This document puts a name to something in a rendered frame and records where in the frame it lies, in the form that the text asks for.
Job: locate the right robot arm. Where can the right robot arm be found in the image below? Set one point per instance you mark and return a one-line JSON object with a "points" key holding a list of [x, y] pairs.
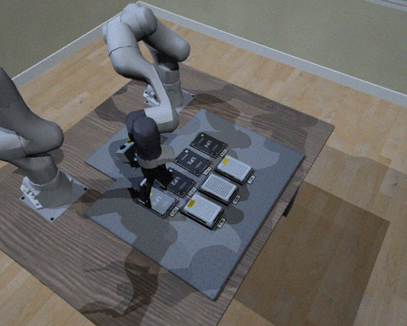
{"points": [[25, 140]]}

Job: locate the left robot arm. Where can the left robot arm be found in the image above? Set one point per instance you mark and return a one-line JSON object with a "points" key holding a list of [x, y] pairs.
{"points": [[167, 48]]}

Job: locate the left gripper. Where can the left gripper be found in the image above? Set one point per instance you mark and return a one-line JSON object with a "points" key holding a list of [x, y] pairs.
{"points": [[146, 184]]}

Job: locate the grey operator panel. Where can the grey operator panel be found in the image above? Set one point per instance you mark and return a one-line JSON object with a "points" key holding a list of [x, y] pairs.
{"points": [[126, 154]]}

